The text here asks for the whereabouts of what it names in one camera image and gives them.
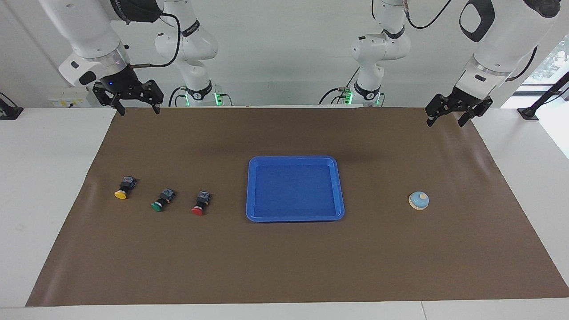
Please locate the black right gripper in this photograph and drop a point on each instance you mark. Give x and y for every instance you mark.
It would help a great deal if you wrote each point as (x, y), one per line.
(126, 86)

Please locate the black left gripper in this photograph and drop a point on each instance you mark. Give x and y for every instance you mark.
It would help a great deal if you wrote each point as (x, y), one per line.
(462, 100)

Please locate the light blue desk bell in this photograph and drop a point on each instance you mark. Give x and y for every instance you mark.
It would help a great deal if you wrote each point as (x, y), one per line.
(418, 201)

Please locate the yellow push button switch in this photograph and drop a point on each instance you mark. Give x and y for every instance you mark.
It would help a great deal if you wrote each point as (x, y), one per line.
(121, 194)

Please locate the green push button switch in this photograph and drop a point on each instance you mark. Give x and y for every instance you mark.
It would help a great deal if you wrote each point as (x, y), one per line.
(158, 206)

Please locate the red push button switch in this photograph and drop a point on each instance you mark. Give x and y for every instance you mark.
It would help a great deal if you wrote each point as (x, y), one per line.
(198, 209)

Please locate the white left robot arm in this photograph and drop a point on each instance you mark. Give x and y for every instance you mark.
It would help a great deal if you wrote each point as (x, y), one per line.
(502, 40)

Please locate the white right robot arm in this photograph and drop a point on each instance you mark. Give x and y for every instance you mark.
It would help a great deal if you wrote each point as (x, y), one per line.
(93, 35)

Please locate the blue plastic tray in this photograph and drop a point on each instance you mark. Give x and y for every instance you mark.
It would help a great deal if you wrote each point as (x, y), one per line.
(293, 191)

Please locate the black angled stand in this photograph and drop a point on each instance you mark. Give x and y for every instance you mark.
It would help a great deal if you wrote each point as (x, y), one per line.
(528, 113)

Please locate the bright window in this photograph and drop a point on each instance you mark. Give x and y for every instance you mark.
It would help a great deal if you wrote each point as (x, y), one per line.
(553, 60)

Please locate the brown table mat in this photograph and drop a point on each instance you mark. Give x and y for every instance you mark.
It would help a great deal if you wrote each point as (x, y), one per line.
(284, 258)

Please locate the white wall socket box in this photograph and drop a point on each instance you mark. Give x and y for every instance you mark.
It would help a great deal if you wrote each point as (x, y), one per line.
(66, 101)

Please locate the black table clamp mount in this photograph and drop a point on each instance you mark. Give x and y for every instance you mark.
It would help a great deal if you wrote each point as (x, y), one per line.
(9, 112)

